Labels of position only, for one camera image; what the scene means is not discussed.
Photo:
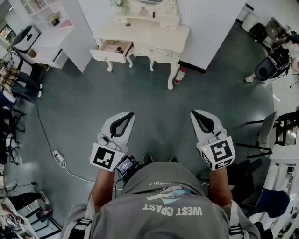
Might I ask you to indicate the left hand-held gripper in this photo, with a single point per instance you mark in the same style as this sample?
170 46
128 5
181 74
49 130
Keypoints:
102 156

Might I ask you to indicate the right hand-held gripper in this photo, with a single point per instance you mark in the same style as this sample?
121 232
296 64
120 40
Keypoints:
220 151

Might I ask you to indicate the large white wooden drawer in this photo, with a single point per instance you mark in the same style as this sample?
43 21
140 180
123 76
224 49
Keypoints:
107 56

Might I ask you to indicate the pink round perfume bottle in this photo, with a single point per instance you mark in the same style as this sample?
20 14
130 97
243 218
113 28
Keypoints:
142 11

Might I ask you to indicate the person's right forearm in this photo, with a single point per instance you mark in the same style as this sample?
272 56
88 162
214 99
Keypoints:
219 186

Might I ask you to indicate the person's left forearm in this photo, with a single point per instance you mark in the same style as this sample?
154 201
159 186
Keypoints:
104 186

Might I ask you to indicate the cream dressing table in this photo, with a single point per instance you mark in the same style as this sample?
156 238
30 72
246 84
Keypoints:
149 35

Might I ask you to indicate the white box-shaped appliance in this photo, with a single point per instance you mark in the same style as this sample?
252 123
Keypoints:
46 57

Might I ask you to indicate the small black screen device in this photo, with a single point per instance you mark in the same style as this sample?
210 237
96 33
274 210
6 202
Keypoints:
125 165

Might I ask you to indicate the person's left black shoe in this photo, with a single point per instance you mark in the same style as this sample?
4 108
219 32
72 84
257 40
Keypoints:
147 158

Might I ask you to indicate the person's black shoe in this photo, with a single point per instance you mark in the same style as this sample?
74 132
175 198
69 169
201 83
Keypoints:
173 159
147 158

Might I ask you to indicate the person's right black shoe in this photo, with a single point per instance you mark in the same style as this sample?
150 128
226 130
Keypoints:
173 159

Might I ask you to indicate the clear plastic water bottle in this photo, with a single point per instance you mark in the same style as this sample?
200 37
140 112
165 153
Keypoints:
180 76

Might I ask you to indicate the grey plastic chair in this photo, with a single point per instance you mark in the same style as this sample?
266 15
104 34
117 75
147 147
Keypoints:
266 133

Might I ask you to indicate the black padded chair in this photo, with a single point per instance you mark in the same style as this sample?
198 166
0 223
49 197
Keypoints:
245 177

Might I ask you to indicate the white power strip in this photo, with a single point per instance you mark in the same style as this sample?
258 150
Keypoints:
58 156

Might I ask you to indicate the white paper card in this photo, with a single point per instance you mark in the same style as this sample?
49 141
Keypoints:
109 47

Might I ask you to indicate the black round-headed machine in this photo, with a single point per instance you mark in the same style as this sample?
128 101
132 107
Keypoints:
266 70

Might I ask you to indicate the dark blue chair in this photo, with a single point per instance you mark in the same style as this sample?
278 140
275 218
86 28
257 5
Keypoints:
273 201

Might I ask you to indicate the white shelf unit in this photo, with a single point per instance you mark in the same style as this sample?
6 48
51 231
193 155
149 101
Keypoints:
70 39

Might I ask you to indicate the person's grey printed t-shirt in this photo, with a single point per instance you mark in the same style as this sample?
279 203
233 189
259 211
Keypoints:
158 224

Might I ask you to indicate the black backpack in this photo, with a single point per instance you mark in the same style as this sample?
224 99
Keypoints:
258 32

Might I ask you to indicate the black office chair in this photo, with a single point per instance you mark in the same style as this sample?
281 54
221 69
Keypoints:
9 135

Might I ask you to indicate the white waste bin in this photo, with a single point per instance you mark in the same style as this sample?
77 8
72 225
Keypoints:
249 22

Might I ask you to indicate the pink book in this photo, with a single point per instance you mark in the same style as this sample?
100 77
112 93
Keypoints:
66 24

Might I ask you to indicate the pale green flower bouquet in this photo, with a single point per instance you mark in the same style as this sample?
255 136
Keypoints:
120 4

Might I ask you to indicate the yellow flower pot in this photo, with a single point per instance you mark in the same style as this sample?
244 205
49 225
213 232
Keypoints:
54 20

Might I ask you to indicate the black and white appliance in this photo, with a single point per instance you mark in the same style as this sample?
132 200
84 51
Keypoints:
26 38

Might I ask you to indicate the oval mirror white frame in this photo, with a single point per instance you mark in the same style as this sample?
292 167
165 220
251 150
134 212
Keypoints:
168 9

